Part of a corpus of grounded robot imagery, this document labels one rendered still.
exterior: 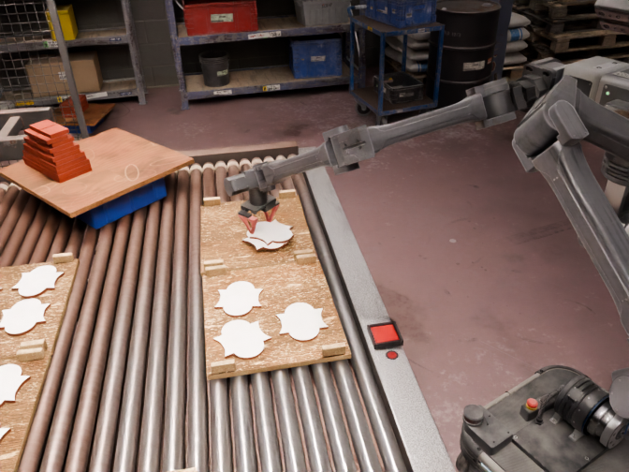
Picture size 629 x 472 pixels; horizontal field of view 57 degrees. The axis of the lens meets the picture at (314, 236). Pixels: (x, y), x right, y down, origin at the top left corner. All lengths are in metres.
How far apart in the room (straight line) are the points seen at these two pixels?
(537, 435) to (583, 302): 1.22
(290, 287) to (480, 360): 1.39
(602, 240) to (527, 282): 2.40
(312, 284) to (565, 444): 1.08
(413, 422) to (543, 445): 0.96
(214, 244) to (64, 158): 0.63
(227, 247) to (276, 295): 0.29
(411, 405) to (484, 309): 1.79
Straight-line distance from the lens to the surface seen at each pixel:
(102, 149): 2.38
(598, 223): 0.97
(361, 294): 1.65
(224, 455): 1.29
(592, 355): 3.01
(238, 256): 1.79
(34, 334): 1.68
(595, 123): 1.08
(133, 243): 1.96
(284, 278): 1.68
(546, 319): 3.13
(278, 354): 1.44
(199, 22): 5.65
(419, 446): 1.30
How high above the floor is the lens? 1.94
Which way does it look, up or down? 33 degrees down
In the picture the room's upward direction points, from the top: 2 degrees counter-clockwise
